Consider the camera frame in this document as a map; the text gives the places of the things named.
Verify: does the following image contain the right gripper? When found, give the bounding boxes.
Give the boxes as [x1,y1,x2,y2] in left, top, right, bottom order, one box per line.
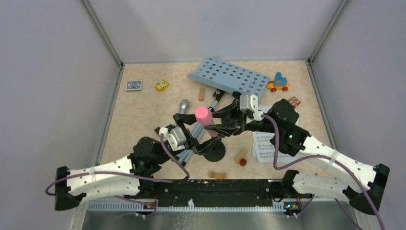
[205,101,280,137]

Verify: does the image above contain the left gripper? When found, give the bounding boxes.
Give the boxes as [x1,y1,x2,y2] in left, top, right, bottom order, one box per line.
[155,112,223,165]

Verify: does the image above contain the pink microphone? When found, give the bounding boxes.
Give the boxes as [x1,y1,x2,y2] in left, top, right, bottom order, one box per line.
[194,106,214,127]

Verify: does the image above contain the grey microphone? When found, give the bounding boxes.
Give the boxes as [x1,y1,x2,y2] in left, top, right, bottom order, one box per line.
[179,99,190,114]

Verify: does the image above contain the light blue music stand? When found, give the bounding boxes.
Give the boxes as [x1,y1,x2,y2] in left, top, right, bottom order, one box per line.
[176,56,271,166]

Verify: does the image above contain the black round microphone stand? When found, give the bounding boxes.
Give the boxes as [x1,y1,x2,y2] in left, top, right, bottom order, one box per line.
[232,91,242,102]

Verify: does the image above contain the black stand of pink microphone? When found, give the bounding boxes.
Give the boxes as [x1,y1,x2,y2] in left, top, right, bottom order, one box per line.
[199,137,226,162]

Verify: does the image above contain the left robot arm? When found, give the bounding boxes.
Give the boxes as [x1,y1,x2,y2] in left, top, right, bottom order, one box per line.
[45,107,225,211]

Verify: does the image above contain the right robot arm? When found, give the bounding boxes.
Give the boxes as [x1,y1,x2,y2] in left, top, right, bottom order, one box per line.
[206,95,390,215]

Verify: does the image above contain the small wooden block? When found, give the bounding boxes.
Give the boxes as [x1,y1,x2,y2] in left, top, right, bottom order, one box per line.
[198,88,205,101]

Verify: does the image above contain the wooden block near stand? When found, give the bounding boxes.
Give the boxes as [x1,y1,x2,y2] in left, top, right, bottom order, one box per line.
[234,149,248,163]

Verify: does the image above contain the brown wooden cylinder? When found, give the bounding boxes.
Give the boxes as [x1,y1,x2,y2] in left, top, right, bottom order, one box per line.
[239,158,247,167]

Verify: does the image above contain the wooden arch block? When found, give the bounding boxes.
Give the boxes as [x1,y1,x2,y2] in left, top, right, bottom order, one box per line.
[209,171,227,180]

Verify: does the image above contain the yellow owl toy block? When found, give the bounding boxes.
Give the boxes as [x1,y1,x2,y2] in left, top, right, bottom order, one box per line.
[155,80,169,92]

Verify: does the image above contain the blue toy car blocks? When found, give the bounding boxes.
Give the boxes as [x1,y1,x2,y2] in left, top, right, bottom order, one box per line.
[267,72,289,92]

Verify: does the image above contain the red owl toy block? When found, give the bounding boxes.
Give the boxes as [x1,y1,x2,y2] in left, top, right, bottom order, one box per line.
[288,96,301,108]

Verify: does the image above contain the small grey picture card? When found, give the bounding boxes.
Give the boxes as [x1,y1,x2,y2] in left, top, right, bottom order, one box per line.
[125,80,143,92]

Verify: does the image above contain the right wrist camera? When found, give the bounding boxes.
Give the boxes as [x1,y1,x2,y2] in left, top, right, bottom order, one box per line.
[239,94,259,113]

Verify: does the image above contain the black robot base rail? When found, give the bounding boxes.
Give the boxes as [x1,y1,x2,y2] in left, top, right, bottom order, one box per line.
[125,179,311,207]

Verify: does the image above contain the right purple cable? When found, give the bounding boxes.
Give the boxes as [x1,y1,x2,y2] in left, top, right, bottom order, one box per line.
[260,114,386,230]

